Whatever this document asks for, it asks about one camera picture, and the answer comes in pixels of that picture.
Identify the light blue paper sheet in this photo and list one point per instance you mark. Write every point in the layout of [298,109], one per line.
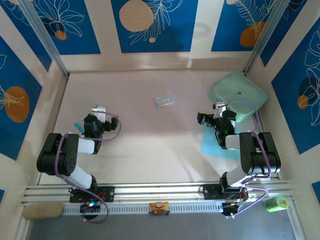
[210,147]

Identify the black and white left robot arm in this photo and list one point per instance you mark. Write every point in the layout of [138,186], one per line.
[55,155]

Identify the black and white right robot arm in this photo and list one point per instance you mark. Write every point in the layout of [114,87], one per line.
[260,155]

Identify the blue printed snack packet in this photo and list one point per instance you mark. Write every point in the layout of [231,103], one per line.
[78,125]

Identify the mint green zip pouch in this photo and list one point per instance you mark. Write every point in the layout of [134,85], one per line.
[240,92]

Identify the small clear plastic bag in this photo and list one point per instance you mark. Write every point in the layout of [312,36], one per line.
[163,100]

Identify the black connector board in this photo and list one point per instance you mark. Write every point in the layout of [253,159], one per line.
[90,207]
[231,208]

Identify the green cup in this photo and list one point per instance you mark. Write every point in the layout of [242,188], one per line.
[276,204]

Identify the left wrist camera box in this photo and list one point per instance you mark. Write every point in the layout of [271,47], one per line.
[98,112]

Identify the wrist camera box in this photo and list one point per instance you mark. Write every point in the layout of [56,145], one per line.
[220,106]
[98,112]

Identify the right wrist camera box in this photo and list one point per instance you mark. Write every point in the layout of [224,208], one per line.
[220,106]

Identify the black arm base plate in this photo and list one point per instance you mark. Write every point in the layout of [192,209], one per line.
[211,191]
[110,193]

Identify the aluminium mounting rail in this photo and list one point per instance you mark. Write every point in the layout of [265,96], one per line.
[160,191]

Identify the aluminium frame post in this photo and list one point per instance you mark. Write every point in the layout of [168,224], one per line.
[265,35]
[45,37]

